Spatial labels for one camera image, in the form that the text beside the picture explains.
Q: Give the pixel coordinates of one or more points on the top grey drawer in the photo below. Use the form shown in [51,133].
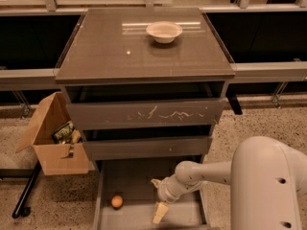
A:
[179,113]

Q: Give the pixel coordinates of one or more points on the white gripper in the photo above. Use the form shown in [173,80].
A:
[166,191]

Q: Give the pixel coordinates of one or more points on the cardboard box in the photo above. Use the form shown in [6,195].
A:
[55,159]

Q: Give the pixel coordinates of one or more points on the white paper bowl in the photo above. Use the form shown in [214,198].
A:
[164,32]

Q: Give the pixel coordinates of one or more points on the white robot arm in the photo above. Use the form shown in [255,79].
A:
[266,178]

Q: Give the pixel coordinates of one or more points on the green snack packet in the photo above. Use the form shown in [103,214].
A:
[63,134]

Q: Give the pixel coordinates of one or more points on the orange fruit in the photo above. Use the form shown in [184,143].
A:
[117,202]

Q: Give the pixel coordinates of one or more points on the bottom open grey drawer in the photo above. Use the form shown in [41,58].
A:
[131,179]

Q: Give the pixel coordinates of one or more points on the black metal floor bar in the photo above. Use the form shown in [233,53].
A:
[21,209]

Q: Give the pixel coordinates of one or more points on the middle grey drawer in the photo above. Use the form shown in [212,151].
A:
[147,148]

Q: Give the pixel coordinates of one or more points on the grey drawer cabinet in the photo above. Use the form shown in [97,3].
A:
[112,59]

